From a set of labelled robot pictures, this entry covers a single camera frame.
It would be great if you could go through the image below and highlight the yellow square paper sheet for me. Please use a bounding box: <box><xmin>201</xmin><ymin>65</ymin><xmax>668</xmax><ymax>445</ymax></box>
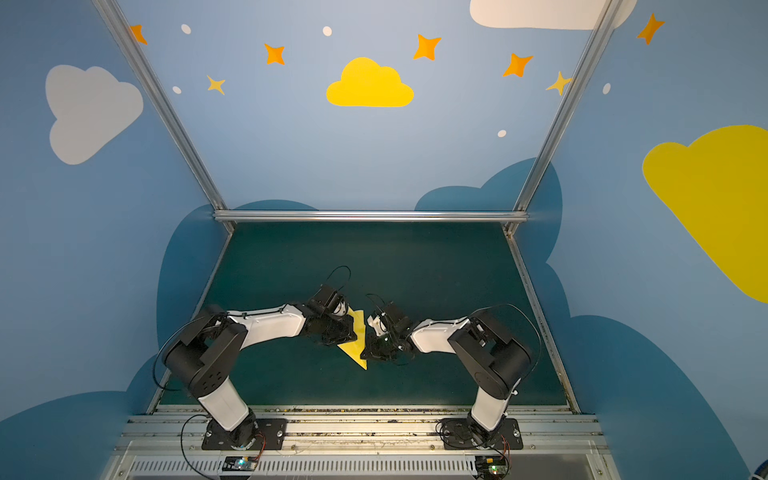
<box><xmin>338</xmin><ymin>308</ymin><xmax>368</xmax><ymax>370</ymax></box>

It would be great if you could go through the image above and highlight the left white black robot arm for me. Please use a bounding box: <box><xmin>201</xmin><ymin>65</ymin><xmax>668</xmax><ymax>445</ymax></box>
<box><xmin>161</xmin><ymin>302</ymin><xmax>358</xmax><ymax>450</ymax></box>

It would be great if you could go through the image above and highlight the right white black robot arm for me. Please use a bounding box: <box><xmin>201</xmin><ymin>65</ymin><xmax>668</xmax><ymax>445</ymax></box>
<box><xmin>361</xmin><ymin>304</ymin><xmax>536</xmax><ymax>451</ymax></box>

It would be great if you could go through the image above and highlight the right green circuit board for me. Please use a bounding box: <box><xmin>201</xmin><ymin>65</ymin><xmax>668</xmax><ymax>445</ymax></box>
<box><xmin>475</xmin><ymin>456</ymin><xmax>509</xmax><ymax>480</ymax></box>

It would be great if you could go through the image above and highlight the green circuit board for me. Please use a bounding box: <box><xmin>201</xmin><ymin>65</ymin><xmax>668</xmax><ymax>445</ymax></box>
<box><xmin>475</xmin><ymin>456</ymin><xmax>509</xmax><ymax>480</ymax></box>
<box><xmin>222</xmin><ymin>456</ymin><xmax>260</xmax><ymax>472</ymax></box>

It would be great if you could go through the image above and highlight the left green circuit board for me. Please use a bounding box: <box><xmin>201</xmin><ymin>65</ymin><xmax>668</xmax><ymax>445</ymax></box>
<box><xmin>222</xmin><ymin>456</ymin><xmax>260</xmax><ymax>472</ymax></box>

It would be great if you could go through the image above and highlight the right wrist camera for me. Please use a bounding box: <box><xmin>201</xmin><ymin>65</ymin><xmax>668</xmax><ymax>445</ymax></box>
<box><xmin>366</xmin><ymin>302</ymin><xmax>413</xmax><ymax>337</ymax></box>

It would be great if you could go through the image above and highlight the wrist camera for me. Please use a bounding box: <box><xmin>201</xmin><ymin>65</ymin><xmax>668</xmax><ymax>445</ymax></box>
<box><xmin>307</xmin><ymin>284</ymin><xmax>348</xmax><ymax>319</ymax></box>
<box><xmin>366</xmin><ymin>302</ymin><xmax>413</xmax><ymax>337</ymax></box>

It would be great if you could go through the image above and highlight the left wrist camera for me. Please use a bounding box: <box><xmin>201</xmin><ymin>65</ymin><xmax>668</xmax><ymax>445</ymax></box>
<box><xmin>307</xmin><ymin>284</ymin><xmax>348</xmax><ymax>319</ymax></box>

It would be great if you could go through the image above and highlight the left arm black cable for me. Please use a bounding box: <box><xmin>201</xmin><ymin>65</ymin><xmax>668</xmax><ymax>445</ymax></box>
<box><xmin>151</xmin><ymin>265</ymin><xmax>353</xmax><ymax>480</ymax></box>

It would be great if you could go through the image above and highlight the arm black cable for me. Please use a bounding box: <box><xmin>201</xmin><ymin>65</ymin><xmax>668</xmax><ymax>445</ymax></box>
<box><xmin>434</xmin><ymin>302</ymin><xmax>543</xmax><ymax>466</ymax></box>
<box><xmin>151</xmin><ymin>265</ymin><xmax>353</xmax><ymax>480</ymax></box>

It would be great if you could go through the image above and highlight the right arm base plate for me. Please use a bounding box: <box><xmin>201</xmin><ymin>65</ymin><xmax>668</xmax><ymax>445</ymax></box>
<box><xmin>436</xmin><ymin>416</ymin><xmax>524</xmax><ymax>451</ymax></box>

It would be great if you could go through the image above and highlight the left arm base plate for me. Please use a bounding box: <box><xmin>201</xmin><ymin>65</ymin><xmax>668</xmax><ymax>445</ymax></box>
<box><xmin>201</xmin><ymin>418</ymin><xmax>287</xmax><ymax>451</ymax></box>

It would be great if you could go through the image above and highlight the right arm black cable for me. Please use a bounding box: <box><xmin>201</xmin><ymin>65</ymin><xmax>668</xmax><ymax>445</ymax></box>
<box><xmin>434</xmin><ymin>302</ymin><xmax>543</xmax><ymax>466</ymax></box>

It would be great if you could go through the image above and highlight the rear aluminium frame crossbar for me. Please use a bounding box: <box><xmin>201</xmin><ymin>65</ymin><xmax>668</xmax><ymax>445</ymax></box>
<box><xmin>214</xmin><ymin>210</ymin><xmax>528</xmax><ymax>223</ymax></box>

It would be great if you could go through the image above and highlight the front aluminium rail bed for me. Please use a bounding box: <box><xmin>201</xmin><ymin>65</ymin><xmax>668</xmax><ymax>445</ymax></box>
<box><xmin>101</xmin><ymin>405</ymin><xmax>621</xmax><ymax>479</ymax></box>

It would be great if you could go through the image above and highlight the white slotted cable duct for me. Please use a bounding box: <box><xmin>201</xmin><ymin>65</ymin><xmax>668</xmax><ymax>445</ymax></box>
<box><xmin>126</xmin><ymin>456</ymin><xmax>476</xmax><ymax>479</ymax></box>

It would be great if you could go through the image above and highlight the left aluminium frame post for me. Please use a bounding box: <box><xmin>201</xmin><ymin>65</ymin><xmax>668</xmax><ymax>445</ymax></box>
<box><xmin>93</xmin><ymin>0</ymin><xmax>228</xmax><ymax>213</ymax></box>

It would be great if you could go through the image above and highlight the aluminium frame post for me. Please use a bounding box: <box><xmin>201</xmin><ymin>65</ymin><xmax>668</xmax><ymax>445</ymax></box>
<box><xmin>513</xmin><ymin>0</ymin><xmax>624</xmax><ymax>217</ymax></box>
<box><xmin>93</xmin><ymin>0</ymin><xmax>228</xmax><ymax>213</ymax></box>

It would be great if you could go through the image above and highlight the right aluminium frame post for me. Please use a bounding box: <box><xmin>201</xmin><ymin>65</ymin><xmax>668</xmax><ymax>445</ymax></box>
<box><xmin>513</xmin><ymin>0</ymin><xmax>624</xmax><ymax>217</ymax></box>

